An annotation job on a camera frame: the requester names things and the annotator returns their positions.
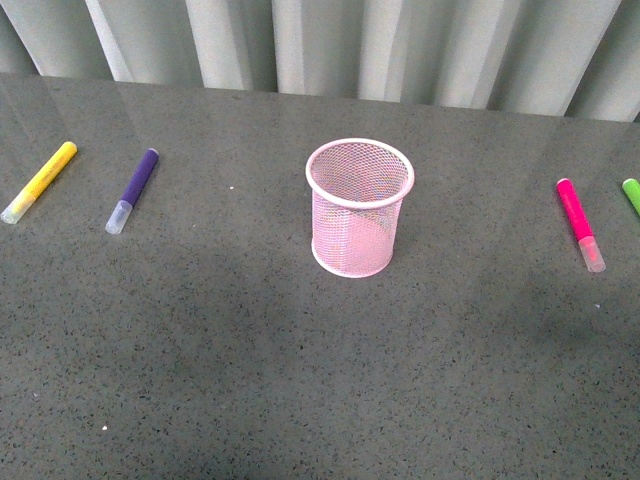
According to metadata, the purple marker pen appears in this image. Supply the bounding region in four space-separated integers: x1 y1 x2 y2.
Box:
105 148 159 235

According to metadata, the pink marker pen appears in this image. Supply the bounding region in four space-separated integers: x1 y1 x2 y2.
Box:
556 178 606 273

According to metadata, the pink mesh pen cup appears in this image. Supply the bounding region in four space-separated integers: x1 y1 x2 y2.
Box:
305 138 415 278

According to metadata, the yellow marker pen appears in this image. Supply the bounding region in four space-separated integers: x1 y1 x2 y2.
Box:
1 141 78 225

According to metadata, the grey pleated curtain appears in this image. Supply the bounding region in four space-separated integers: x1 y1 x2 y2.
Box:
1 1 639 122

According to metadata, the green marker pen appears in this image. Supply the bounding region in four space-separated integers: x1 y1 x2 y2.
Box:
622 178 640 215

